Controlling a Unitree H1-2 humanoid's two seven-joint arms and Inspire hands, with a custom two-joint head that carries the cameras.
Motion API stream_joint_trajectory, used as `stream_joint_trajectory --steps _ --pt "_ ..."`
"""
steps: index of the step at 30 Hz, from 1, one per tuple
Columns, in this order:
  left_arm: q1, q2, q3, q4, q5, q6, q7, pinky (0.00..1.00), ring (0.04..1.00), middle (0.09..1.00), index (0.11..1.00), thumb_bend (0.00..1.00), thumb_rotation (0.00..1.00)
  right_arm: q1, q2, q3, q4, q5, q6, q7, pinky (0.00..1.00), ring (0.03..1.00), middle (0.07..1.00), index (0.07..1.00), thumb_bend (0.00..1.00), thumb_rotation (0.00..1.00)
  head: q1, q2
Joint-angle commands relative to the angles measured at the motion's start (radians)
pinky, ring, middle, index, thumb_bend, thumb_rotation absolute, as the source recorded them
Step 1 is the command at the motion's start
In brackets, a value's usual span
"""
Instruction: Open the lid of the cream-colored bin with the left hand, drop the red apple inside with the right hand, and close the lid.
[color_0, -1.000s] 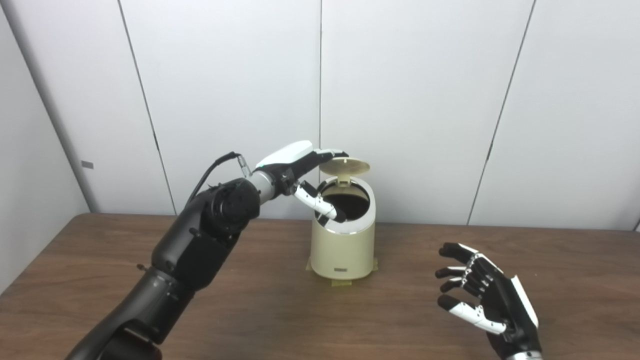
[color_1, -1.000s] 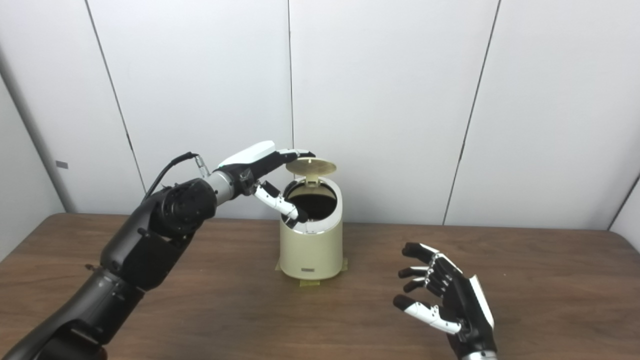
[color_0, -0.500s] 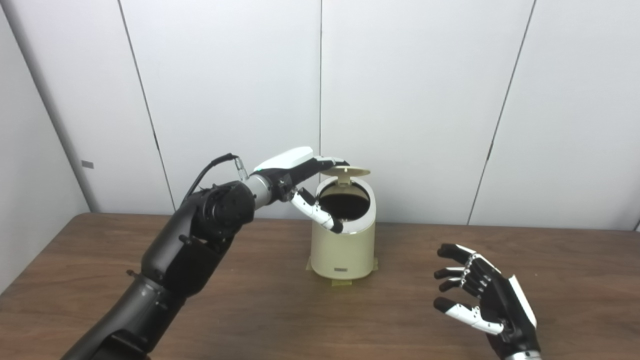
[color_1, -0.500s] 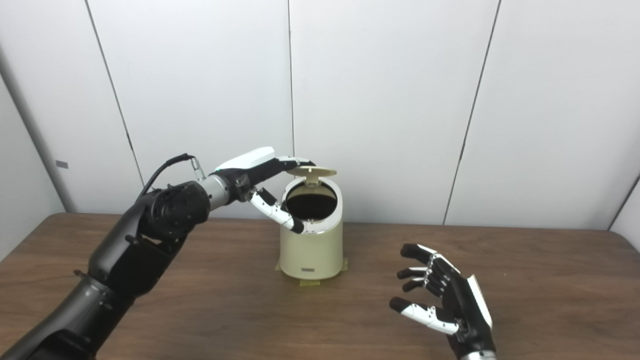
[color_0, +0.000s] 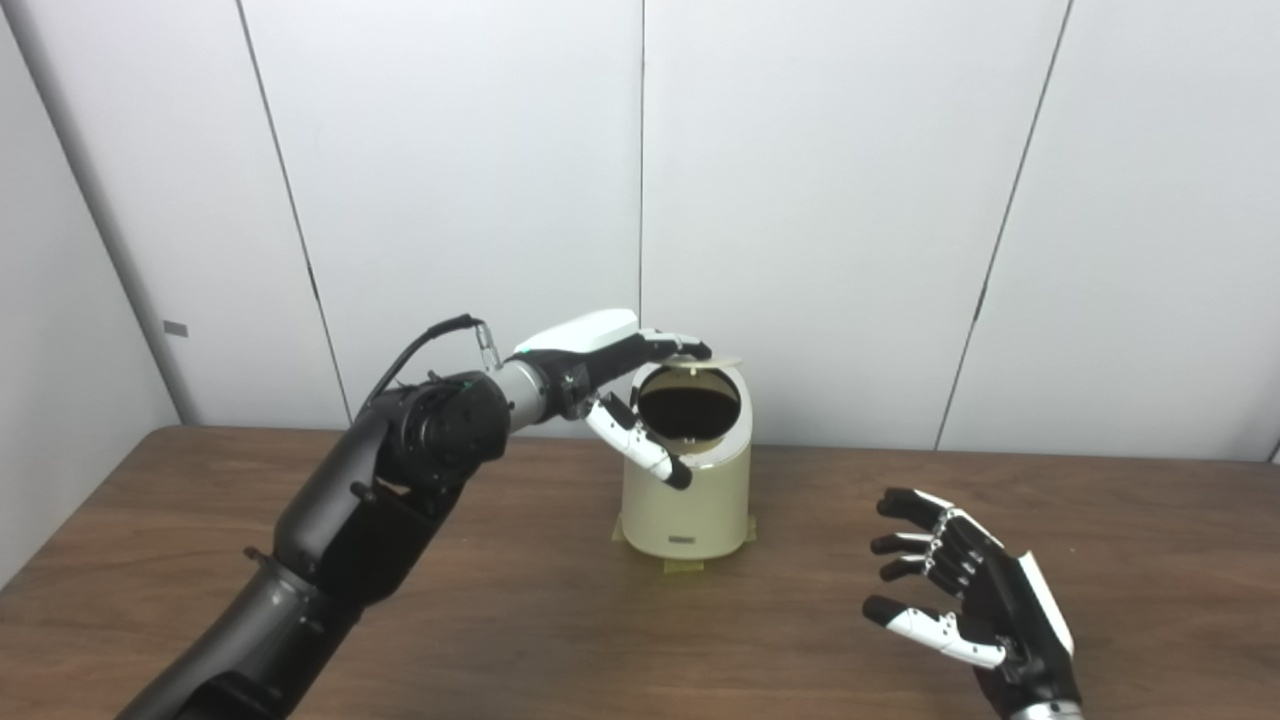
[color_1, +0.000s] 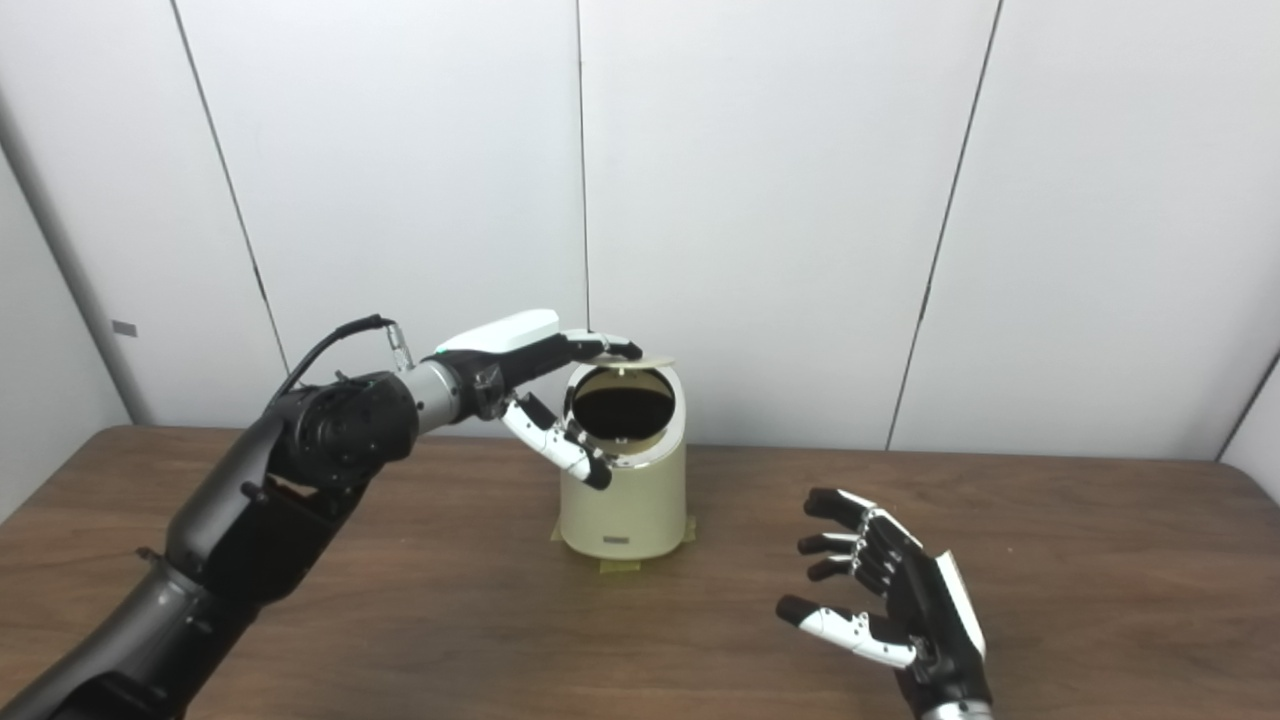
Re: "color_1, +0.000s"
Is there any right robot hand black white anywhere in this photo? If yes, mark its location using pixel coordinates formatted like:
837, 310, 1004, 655
776, 488, 994, 720

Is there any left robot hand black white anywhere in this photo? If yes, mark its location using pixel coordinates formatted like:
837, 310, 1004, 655
436, 309, 644, 491

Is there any cream-colored round bin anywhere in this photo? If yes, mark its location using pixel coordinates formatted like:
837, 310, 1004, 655
558, 360, 689, 561

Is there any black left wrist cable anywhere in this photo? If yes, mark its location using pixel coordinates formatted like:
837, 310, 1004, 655
265, 314, 416, 411

